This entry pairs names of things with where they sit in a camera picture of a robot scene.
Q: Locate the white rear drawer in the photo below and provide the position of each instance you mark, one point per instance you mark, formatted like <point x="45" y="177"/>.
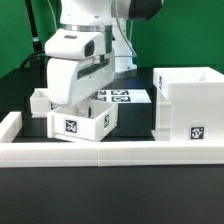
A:
<point x="40" y="104"/>

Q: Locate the white drawer cabinet box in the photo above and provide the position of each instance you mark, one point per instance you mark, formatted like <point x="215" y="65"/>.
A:
<point x="189" y="104"/>

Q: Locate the white U-shaped boundary frame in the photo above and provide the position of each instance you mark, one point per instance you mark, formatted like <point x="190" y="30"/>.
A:
<point x="102" y="154"/>

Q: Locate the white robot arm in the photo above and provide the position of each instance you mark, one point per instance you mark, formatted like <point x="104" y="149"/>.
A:
<point x="100" y="15"/>

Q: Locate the white fiducial marker sheet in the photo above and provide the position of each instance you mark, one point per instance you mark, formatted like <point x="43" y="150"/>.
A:
<point x="124" y="96"/>

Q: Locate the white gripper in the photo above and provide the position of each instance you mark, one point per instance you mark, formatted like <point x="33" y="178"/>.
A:
<point x="78" y="67"/>

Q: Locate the black vertical pole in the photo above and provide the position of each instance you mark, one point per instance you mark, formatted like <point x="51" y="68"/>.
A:
<point x="36" y="59"/>

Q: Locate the white drawer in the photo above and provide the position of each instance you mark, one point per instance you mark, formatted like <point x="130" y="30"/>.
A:
<point x="64" y="123"/>
<point x="40" y="104"/>

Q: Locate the white front drawer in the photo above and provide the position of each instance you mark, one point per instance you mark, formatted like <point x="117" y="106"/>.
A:
<point x="64" y="123"/>

